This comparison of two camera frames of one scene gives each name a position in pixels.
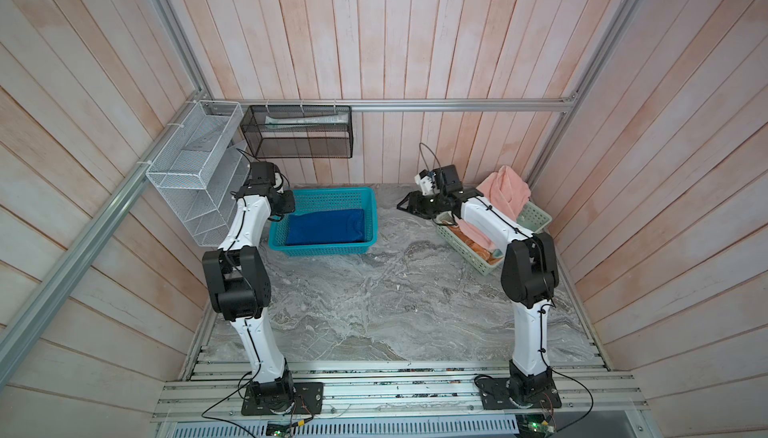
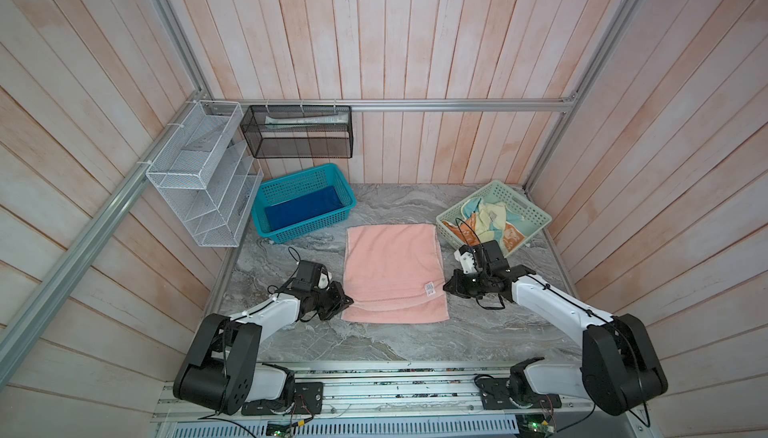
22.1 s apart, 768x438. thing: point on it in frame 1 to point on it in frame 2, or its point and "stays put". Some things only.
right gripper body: [435, 204] to [471, 284]
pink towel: [507, 191] to [393, 274]
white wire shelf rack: [203, 168] stays put
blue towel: [325, 226] to [312, 206]
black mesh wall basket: [299, 131] stays put
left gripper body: [285, 203] to [328, 301]
